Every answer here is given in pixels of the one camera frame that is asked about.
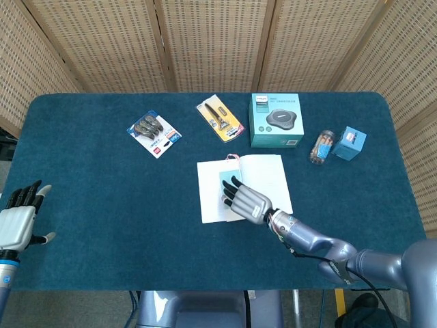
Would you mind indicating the clear jar with sticks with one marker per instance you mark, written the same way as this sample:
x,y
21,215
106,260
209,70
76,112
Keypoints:
x,y
321,147

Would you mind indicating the small blue cardboard box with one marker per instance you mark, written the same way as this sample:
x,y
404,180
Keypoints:
x,y
348,145

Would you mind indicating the blue-grey robot torso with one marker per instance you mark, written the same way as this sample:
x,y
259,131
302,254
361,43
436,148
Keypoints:
x,y
205,307

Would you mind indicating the black rounded object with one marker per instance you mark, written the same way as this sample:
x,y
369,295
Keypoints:
x,y
363,302

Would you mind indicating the yellow razor blister pack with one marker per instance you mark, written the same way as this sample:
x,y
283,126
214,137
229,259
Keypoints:
x,y
220,118

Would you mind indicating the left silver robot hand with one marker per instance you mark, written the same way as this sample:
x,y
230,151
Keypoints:
x,y
17,225

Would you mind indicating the open white lined notebook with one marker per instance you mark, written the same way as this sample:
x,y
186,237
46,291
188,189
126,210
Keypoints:
x,y
266,177

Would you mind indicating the light blue bookmark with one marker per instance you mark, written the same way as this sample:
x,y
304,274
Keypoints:
x,y
227,176

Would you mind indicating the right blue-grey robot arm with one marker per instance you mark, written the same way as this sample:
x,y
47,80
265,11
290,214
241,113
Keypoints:
x,y
307,235

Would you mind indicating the black equipment beside screen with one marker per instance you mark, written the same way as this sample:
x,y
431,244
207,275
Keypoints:
x,y
5,143

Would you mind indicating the woven wooden folding screen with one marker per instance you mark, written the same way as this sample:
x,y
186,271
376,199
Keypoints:
x,y
218,41

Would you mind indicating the white blue clip blister pack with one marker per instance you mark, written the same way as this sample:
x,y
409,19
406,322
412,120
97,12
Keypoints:
x,y
155,135

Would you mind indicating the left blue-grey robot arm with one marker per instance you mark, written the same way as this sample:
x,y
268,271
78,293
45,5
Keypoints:
x,y
7,273

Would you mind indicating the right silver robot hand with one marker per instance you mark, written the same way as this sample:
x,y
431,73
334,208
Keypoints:
x,y
251,205

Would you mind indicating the teal table cloth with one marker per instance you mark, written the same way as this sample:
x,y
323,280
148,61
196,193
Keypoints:
x,y
102,205

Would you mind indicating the teal speaker box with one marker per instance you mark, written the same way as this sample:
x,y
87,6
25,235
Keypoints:
x,y
276,119

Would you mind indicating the metal table leg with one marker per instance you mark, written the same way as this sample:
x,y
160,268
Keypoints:
x,y
297,307

